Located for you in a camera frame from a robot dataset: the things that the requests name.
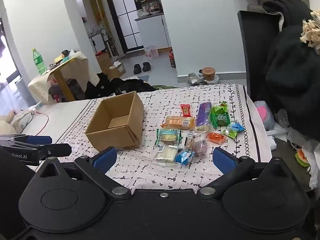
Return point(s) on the black panel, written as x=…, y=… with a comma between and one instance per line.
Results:
x=255, y=55

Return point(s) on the green cartoon rug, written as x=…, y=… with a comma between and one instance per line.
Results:
x=162, y=87

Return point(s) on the dark green snack packet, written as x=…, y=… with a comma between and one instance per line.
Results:
x=221, y=120

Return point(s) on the blue candy packet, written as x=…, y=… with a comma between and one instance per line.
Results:
x=185, y=157

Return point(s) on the teal banded cake packet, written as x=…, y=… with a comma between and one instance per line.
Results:
x=168, y=137

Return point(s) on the beige plush toy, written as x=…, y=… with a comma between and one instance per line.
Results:
x=15, y=121

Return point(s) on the pink grey plush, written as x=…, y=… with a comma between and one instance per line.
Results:
x=263, y=113

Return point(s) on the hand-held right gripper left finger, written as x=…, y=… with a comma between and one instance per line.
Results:
x=105, y=158

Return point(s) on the black slipper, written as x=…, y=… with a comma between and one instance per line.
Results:
x=146, y=67
x=137, y=69

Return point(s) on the tall brown carton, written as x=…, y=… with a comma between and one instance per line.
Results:
x=103, y=61

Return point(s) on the red snack bar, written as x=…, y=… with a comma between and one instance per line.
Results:
x=186, y=110

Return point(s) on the white standing fan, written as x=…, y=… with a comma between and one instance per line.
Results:
x=104, y=36

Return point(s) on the cream dotted tablecloth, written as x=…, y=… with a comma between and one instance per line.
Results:
x=77, y=67

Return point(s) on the white kitchen cabinet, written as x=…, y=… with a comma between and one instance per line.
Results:
x=153, y=33

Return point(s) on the blue floor mat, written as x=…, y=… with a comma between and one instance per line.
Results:
x=143, y=78

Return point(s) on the yellow box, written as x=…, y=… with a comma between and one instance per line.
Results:
x=59, y=59

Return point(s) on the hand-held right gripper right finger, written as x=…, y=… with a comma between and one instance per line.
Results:
x=223, y=161

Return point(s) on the orange small snack packet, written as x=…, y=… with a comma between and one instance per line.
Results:
x=216, y=138

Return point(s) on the cream fringed trim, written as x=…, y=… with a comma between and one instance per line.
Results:
x=311, y=31

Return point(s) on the black coat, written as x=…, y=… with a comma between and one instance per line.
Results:
x=292, y=80

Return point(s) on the brown round tub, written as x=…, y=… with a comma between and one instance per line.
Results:
x=208, y=73

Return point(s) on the blue green small packet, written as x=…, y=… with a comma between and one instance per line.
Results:
x=233, y=129

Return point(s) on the slim clear snack packet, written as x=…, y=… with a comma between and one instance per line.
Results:
x=189, y=139

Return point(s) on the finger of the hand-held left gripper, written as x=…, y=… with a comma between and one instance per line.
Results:
x=56, y=150
x=38, y=140

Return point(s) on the open carton with white paper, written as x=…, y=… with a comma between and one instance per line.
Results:
x=117, y=70

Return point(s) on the pink white plastic bag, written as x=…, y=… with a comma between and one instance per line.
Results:
x=152, y=52

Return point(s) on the long purple wafer packet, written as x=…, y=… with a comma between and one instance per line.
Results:
x=203, y=116

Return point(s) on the watermelon toy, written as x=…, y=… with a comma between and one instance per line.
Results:
x=302, y=158

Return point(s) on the lilac snack packet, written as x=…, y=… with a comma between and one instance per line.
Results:
x=199, y=147

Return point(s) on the bright green snack packet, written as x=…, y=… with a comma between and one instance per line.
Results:
x=220, y=108

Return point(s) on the wooden table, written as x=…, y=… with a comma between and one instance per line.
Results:
x=63, y=85

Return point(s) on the orange biscuit packet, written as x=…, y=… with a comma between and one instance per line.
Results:
x=178, y=122

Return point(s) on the clear bag with dark contents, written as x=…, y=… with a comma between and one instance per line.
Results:
x=195, y=78

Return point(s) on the kitchen shelf with jars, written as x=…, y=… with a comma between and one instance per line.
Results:
x=147, y=2

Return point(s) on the white mattress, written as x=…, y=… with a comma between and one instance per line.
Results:
x=62, y=120

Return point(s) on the green plastic bottle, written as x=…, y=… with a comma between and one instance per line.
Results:
x=38, y=61

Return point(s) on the brown cardboard box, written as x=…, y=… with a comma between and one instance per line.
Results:
x=117, y=135

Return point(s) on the red oil bottle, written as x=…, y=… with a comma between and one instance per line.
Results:
x=172, y=58

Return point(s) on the black clothes pile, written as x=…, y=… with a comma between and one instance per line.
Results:
x=130, y=86

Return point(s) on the black framed glass door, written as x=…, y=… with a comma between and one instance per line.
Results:
x=125, y=15

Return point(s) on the white roll cake packet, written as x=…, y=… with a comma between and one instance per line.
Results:
x=166, y=154

